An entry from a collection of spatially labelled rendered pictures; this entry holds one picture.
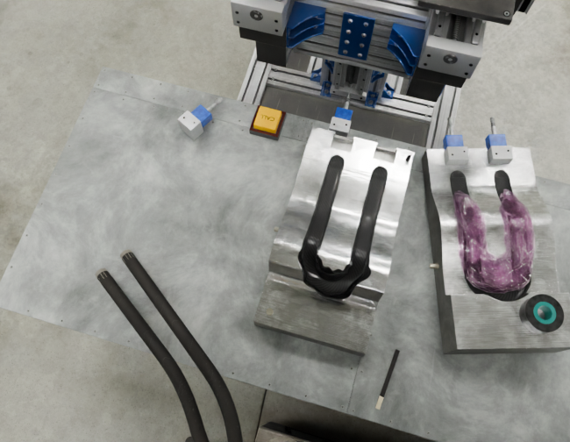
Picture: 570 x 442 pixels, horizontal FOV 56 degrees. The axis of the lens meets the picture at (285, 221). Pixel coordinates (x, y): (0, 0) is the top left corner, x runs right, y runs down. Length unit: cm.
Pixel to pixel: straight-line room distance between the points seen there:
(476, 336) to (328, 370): 33
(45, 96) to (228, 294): 163
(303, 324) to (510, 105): 168
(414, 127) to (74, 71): 154
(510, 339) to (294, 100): 132
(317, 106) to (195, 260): 105
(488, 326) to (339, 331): 32
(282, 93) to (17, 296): 128
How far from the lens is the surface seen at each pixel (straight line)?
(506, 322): 127
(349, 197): 129
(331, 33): 163
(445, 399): 133
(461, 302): 125
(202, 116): 145
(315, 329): 123
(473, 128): 251
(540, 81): 275
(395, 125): 219
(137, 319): 128
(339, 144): 138
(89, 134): 155
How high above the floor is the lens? 208
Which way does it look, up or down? 71 degrees down
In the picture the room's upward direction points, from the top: 1 degrees counter-clockwise
